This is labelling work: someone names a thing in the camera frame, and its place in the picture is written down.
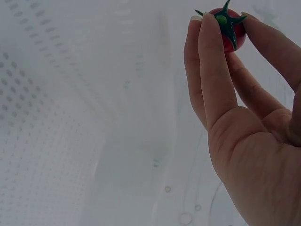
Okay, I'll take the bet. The small red tomato green calyx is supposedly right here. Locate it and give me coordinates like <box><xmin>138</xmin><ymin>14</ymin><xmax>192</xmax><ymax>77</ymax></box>
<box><xmin>194</xmin><ymin>0</ymin><xmax>248</xmax><ymax>53</ymax></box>

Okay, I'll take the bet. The person's right hand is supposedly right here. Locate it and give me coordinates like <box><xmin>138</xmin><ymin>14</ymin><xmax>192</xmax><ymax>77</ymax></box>
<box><xmin>184</xmin><ymin>11</ymin><xmax>301</xmax><ymax>226</ymax></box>

